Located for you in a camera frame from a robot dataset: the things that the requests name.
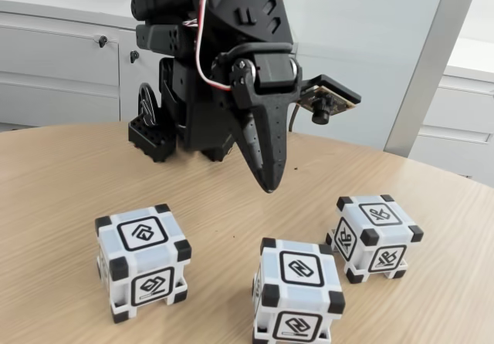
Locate white cube crossed symbol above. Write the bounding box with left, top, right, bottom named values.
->
left=326, top=194, right=425, bottom=285

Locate white cube zigzag symbol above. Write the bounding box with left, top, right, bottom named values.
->
left=252, top=237, right=347, bottom=344

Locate black table clamp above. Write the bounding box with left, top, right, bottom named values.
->
left=129, top=83, right=178, bottom=164

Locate grey metal pillar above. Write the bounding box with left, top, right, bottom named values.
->
left=384, top=0, right=482, bottom=160

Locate white cube folder symbol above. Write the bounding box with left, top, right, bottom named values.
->
left=95, top=204, right=193, bottom=325

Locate white drawer cabinet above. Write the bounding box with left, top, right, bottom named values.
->
left=385, top=37, right=494, bottom=189

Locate white low cabinet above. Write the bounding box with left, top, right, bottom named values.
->
left=0, top=0, right=300, bottom=133

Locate black camera cable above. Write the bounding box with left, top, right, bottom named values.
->
left=288, top=103, right=301, bottom=133

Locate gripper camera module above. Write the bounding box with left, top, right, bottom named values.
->
left=296, top=73, right=363, bottom=126

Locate red white servo cable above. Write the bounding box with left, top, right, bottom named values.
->
left=183, top=0, right=235, bottom=91

